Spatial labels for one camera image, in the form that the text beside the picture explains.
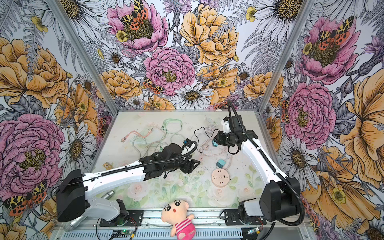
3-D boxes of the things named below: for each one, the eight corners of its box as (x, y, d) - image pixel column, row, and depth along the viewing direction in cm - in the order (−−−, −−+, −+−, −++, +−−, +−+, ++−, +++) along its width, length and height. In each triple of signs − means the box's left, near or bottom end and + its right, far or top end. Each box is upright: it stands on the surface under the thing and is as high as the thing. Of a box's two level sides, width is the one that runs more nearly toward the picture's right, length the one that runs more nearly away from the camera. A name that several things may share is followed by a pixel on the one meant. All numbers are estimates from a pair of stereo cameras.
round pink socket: (212, 187, 86) (212, 185, 84) (211, 170, 92) (211, 168, 90) (229, 187, 86) (230, 185, 84) (227, 170, 92) (228, 168, 90)
